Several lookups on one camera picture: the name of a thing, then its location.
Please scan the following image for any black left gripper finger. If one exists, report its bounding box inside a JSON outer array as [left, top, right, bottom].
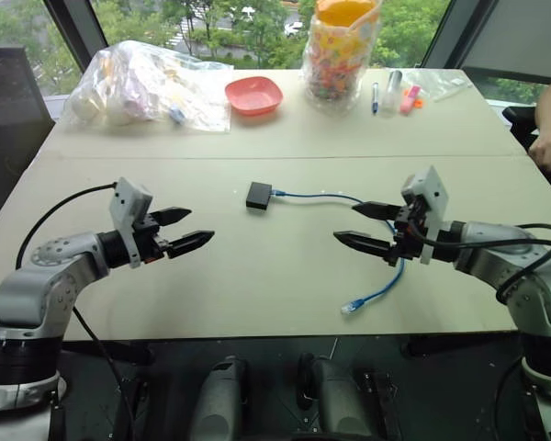
[[166, 230, 216, 259], [150, 207, 193, 227]]

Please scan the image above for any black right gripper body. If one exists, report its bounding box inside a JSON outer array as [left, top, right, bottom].
[[387, 195, 432, 268]]

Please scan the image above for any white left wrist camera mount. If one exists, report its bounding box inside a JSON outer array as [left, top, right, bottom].
[[109, 176, 154, 269]]

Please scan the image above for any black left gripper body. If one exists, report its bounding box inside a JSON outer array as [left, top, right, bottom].
[[133, 215, 171, 266]]

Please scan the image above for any clear bag of white items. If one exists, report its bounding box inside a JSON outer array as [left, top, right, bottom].
[[62, 40, 234, 136]]

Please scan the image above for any pink plastic bowl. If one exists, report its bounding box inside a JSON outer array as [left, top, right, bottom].
[[224, 76, 284, 116]]

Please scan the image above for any grey robot leg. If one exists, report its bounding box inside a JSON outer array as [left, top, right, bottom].
[[188, 356, 250, 441], [296, 352, 377, 441]]

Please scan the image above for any grey left robot leg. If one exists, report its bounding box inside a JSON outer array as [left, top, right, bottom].
[[188, 356, 250, 441]]

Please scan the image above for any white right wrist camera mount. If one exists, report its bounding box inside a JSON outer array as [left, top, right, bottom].
[[400, 165, 450, 266]]

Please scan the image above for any black mesh chair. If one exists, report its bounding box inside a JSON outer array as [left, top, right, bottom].
[[0, 45, 57, 240]]

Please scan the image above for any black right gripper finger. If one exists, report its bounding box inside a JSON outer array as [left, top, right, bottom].
[[351, 201, 401, 222], [332, 231, 399, 258]]

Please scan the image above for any small black adapter box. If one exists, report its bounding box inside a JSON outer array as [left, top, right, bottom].
[[245, 181, 275, 212]]

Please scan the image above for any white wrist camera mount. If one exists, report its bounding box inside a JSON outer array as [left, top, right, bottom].
[[109, 176, 154, 269], [400, 165, 450, 266]]

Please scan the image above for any clear plastic tube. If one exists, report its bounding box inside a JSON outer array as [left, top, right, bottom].
[[379, 69, 404, 116]]

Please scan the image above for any grey right robot leg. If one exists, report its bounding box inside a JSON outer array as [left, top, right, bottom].
[[296, 352, 377, 441]]

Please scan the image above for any colourful floral plastic bag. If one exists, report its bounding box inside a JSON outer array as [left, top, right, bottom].
[[300, 0, 385, 115]]

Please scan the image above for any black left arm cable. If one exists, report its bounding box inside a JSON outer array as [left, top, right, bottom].
[[15, 182, 135, 441]]

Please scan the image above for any clear flat plastic bag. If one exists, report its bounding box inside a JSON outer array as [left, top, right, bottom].
[[410, 69, 473, 103]]

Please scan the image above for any blue Ethernet cable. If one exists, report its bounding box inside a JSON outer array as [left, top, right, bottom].
[[271, 187, 407, 316]]

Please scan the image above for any pink highlighter marker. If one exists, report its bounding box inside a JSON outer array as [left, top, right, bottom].
[[399, 85, 422, 115]]

